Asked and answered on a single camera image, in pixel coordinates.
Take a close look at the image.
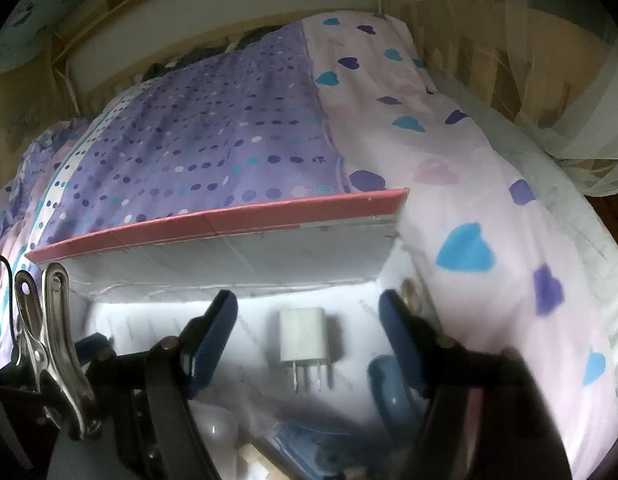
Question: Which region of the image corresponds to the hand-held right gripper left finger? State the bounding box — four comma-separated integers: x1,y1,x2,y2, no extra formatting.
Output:
116,289,240,480

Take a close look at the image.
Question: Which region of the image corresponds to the wooden block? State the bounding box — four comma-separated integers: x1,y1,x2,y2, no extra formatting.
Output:
239,442,284,480

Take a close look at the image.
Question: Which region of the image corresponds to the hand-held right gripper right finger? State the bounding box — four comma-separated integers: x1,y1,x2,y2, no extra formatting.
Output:
378,289,574,480

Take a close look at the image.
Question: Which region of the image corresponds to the white charger plug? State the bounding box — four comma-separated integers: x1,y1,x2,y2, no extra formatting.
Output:
278,307,336,395

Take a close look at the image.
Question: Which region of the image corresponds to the pale printed curtain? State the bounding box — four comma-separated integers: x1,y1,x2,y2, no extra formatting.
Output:
0,0,120,78

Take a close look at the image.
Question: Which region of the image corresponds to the light blue oval case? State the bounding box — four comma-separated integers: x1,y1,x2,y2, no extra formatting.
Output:
366,354,424,441

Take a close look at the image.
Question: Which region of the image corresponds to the wooden headboard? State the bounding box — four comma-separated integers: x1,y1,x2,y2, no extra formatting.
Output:
49,0,390,111

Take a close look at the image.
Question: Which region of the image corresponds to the white sheer curtain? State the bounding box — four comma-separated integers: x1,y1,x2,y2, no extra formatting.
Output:
389,0,618,196

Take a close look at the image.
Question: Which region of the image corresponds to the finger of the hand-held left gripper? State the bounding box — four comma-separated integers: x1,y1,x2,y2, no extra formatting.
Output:
86,350,152,391
73,332,114,368

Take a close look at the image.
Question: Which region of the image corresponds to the purple pink printed duvet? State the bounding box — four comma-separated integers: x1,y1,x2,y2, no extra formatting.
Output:
0,10,614,480

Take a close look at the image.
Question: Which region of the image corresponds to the dark cloth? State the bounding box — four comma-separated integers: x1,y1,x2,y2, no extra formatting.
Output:
141,27,280,83

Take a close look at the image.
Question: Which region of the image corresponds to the pink cardboard box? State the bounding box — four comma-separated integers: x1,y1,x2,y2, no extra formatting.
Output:
25,187,442,480

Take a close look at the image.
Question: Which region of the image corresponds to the metal spring clip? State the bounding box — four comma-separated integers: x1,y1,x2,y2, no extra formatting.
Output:
14,262,102,441

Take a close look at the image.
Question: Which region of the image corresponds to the white rectangular case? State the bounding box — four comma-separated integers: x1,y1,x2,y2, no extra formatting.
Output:
196,405,240,480

